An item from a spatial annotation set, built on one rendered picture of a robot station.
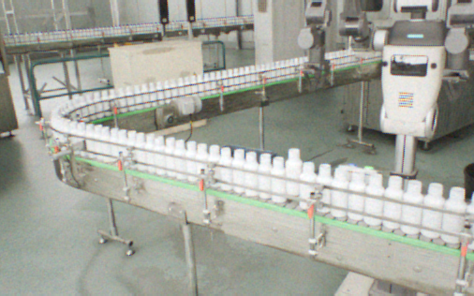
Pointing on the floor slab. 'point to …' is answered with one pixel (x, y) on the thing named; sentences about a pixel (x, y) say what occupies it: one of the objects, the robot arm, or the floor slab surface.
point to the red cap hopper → (25, 54)
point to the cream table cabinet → (156, 68)
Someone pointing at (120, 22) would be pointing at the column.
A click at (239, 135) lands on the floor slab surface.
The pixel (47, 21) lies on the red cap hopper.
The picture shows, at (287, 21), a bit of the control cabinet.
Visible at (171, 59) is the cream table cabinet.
